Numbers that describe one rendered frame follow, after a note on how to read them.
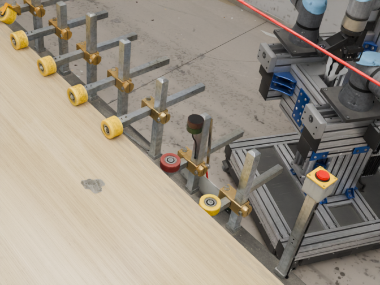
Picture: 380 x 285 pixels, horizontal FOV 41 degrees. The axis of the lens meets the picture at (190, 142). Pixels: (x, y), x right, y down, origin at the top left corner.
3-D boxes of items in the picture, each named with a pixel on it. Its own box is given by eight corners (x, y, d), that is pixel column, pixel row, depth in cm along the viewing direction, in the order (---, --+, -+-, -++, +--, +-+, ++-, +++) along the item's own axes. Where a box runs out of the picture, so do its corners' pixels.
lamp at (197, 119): (189, 154, 205) (197, 112, 191) (199, 162, 202) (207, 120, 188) (178, 159, 202) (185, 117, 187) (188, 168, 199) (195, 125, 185)
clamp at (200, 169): (185, 154, 216) (186, 146, 212) (207, 173, 209) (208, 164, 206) (175, 160, 213) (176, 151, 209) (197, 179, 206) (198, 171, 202)
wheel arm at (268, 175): (275, 169, 216) (277, 162, 213) (281, 174, 214) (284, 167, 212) (199, 217, 192) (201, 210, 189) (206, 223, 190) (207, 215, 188)
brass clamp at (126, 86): (117, 75, 234) (117, 66, 231) (134, 90, 227) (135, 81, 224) (106, 79, 231) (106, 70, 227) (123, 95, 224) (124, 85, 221)
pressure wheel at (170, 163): (169, 169, 212) (172, 149, 204) (181, 180, 208) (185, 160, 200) (154, 177, 207) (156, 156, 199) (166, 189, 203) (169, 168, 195)
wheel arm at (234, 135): (237, 134, 229) (238, 126, 227) (242, 138, 228) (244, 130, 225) (162, 174, 205) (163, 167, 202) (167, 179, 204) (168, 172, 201)
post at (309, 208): (280, 265, 195) (314, 184, 165) (290, 274, 192) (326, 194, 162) (273, 271, 192) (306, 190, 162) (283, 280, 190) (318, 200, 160)
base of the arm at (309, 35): (309, 30, 263) (314, 13, 256) (323, 46, 252) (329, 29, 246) (283, 32, 258) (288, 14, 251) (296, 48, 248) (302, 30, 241)
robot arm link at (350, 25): (353, 22, 162) (340, 9, 168) (348, 34, 165) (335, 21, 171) (372, 21, 164) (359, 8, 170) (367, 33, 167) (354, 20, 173)
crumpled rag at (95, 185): (108, 182, 188) (108, 178, 186) (99, 195, 183) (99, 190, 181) (87, 174, 190) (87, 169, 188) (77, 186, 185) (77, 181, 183)
